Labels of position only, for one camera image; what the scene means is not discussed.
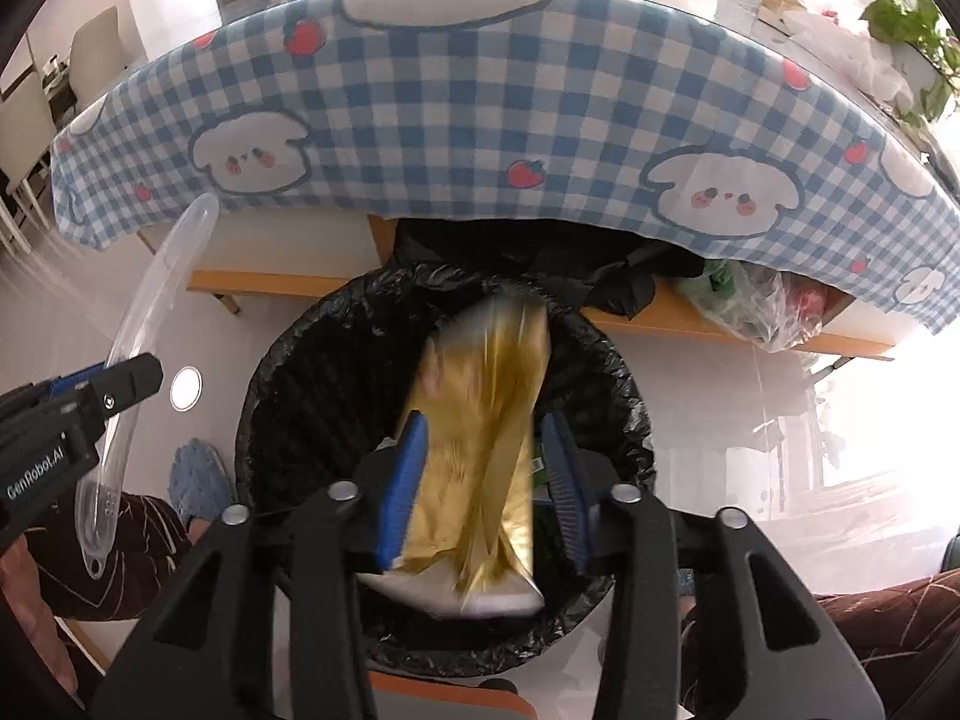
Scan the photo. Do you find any person's leg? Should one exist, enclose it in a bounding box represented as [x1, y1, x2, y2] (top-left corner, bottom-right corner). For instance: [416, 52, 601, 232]
[679, 568, 960, 720]
[54, 493, 197, 620]

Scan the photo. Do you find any wooden table frame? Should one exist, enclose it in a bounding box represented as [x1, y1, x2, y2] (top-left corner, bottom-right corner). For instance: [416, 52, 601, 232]
[137, 213, 895, 362]

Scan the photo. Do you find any blue fuzzy slipper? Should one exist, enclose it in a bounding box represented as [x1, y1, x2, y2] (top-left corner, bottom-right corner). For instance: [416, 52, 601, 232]
[166, 438, 236, 535]

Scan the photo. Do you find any clear plastic strip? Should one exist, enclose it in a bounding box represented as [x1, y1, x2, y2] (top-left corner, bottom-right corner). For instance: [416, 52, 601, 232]
[74, 193, 221, 580]

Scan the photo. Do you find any black lined trash bin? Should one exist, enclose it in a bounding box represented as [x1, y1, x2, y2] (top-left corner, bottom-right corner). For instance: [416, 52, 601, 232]
[233, 261, 659, 680]

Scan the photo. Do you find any person's left hand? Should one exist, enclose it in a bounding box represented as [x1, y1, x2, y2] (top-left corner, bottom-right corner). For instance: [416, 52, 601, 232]
[0, 540, 79, 700]

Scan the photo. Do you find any person's right leg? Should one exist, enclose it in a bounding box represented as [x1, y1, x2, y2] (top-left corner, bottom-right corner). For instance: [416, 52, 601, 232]
[679, 568, 960, 720]

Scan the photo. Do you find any gold tissue pack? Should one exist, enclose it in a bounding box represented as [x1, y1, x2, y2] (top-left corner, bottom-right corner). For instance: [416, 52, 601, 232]
[352, 292, 557, 620]

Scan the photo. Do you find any wooden stool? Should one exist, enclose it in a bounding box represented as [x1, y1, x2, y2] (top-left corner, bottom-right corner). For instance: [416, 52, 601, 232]
[366, 670, 538, 720]

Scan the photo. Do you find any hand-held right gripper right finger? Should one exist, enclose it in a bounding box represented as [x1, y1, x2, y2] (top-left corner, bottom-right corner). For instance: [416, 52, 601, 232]
[537, 411, 890, 720]

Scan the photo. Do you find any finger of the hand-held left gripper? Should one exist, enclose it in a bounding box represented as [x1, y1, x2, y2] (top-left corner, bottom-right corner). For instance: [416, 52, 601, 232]
[75, 353, 165, 430]
[43, 362, 115, 400]

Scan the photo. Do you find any potted green plant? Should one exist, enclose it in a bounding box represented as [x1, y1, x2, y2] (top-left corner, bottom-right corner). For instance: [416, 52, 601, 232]
[857, 0, 960, 130]

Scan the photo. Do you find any white plastic bag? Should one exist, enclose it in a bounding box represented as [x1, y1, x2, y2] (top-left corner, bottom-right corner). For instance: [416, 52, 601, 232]
[778, 6, 917, 112]

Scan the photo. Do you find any black plastic bag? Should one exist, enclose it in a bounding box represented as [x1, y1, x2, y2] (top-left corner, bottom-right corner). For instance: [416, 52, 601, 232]
[392, 217, 704, 317]

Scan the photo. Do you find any blue checked tablecloth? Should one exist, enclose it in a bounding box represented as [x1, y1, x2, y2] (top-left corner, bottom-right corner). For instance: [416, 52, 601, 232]
[48, 0, 960, 336]

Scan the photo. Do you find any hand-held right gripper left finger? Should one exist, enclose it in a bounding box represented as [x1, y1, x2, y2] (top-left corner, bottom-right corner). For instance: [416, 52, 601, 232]
[90, 411, 433, 720]

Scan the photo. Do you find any clear bag with green contents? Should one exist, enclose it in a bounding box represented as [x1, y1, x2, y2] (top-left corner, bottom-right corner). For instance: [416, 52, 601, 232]
[670, 258, 827, 353]

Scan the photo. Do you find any person's left leg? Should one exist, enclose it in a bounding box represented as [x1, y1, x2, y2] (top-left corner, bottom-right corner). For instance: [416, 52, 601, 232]
[54, 493, 197, 620]

